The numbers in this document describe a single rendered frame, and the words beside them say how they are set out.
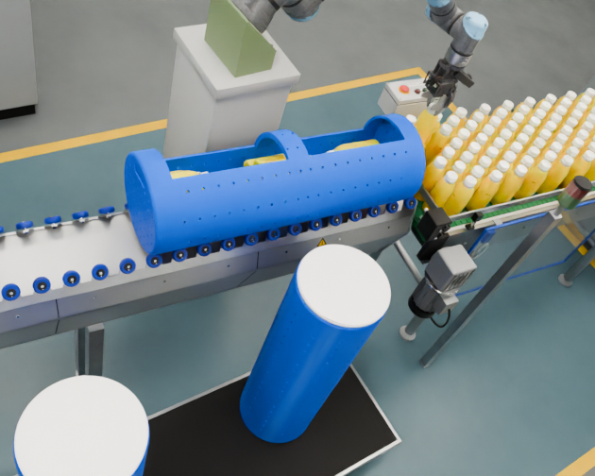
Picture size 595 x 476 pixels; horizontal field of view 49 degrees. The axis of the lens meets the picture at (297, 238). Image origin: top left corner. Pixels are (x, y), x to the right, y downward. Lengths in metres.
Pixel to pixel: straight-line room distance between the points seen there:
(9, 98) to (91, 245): 1.66
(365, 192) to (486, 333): 1.56
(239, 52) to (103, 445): 1.22
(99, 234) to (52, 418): 0.60
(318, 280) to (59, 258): 0.72
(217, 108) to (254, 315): 1.12
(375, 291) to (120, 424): 0.78
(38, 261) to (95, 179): 1.46
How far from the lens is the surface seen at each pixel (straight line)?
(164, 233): 1.71
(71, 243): 1.93
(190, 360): 2.79
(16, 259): 1.91
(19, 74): 3.40
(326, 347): 1.87
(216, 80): 2.13
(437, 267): 2.33
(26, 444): 1.55
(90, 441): 1.54
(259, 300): 2.99
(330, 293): 1.82
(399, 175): 2.02
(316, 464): 2.57
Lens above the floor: 2.48
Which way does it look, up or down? 50 degrees down
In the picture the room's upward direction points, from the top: 23 degrees clockwise
